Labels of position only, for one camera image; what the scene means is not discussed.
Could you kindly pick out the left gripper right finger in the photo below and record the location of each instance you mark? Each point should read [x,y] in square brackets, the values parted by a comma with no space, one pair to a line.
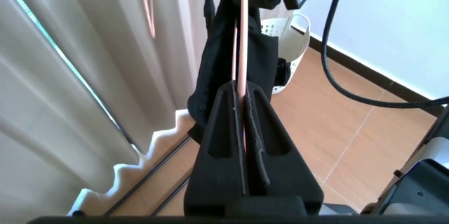
[284,178]

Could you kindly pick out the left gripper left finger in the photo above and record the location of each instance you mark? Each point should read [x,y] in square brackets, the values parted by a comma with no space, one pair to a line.
[214,182]

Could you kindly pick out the pink clothes hanger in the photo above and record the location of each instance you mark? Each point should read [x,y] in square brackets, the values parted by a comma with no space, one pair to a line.
[153,31]
[242,41]

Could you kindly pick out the black shorts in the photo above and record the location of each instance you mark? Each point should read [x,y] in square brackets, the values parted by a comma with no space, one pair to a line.
[214,76]

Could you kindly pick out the black clothes rack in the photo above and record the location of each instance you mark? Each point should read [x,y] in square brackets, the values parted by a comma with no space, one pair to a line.
[209,6]

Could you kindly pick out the white laundry basket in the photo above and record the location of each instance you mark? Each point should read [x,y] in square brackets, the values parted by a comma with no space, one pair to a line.
[294,41]

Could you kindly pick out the beige curtain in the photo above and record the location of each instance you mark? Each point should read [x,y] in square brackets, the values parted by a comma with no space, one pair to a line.
[87,76]

